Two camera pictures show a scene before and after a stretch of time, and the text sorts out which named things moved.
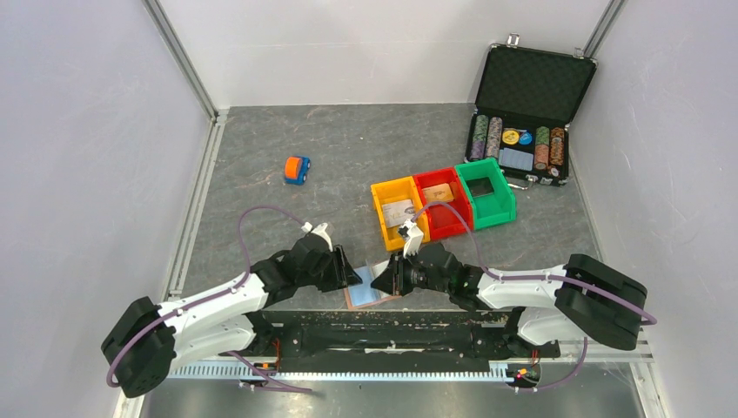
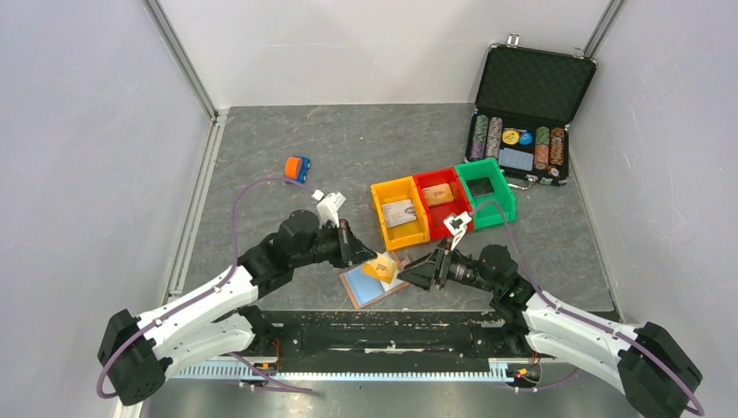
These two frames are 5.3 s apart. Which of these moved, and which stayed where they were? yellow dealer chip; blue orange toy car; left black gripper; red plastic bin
Moved: left black gripper
Stayed: yellow dealer chip; blue orange toy car; red plastic bin
